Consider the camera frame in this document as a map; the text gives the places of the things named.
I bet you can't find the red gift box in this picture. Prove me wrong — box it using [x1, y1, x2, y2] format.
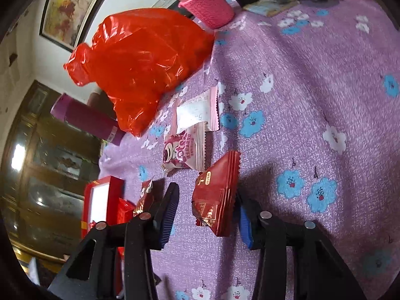
[80, 175, 139, 299]

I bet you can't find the red plastic bag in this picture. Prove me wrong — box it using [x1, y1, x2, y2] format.
[63, 8, 216, 138]

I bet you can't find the brown armchair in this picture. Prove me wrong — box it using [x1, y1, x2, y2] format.
[86, 89, 114, 117]

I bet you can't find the red flower-print snack packet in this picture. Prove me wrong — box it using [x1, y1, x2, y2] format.
[132, 178, 156, 218]

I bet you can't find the thin booklet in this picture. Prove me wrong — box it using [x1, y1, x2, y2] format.
[243, 0, 301, 18]

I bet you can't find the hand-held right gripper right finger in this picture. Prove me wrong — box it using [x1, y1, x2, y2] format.
[239, 197, 369, 300]

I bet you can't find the pink bear-print snack packet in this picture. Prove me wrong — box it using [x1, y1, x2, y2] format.
[161, 121, 210, 176]

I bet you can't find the wooden glazed door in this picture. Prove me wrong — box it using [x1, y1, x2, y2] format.
[0, 79, 106, 267]

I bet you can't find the plain red snack packet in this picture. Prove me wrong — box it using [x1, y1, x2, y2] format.
[191, 150, 242, 238]

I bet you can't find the pink sleeved bottle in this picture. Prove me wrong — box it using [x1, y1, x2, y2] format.
[156, 0, 235, 30]

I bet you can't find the long red snack packet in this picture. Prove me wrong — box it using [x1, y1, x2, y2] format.
[117, 197, 138, 226]

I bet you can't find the purple thermos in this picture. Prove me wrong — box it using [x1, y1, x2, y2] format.
[49, 93, 126, 146]

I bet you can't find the white pink-edged snack packet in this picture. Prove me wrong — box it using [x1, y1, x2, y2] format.
[175, 86, 221, 135]

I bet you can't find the framed horse painting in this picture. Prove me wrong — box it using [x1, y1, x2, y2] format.
[39, 0, 123, 53]

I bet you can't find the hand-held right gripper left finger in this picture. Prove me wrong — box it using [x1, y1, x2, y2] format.
[47, 182, 181, 300]

